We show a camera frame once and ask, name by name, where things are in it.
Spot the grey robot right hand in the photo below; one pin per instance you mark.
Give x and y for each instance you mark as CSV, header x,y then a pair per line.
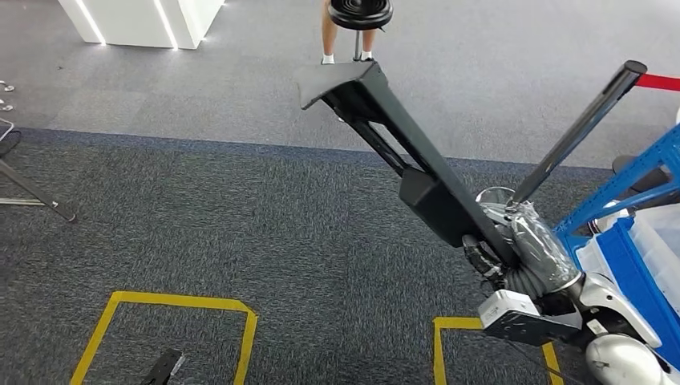
x,y
542,250

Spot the black plastic panel part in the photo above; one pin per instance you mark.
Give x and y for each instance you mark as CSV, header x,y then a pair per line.
x,y
425,154

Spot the blue metal shelf rack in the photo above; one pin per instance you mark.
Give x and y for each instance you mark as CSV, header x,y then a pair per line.
x,y
637,164

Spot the white plastic bin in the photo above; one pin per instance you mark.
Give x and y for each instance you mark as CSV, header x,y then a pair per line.
x,y
658,250
587,260

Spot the yellow floor tape square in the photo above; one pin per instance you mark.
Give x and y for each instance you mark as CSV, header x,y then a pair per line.
x,y
175,302
438,356

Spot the red barrier belt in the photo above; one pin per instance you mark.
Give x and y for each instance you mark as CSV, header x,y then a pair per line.
x,y
658,82

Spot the person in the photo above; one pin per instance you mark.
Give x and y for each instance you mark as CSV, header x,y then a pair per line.
x,y
328,32

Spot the white lit display counter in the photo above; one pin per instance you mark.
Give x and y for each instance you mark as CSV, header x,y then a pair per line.
x,y
133,21

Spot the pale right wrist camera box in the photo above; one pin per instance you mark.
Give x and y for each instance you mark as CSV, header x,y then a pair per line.
x,y
504,308

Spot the black right wrist camera bracket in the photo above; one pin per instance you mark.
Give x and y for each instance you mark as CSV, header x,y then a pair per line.
x,y
531,327

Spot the chrome stanchion post with base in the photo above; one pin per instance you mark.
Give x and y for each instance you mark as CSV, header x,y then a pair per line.
x,y
579,133

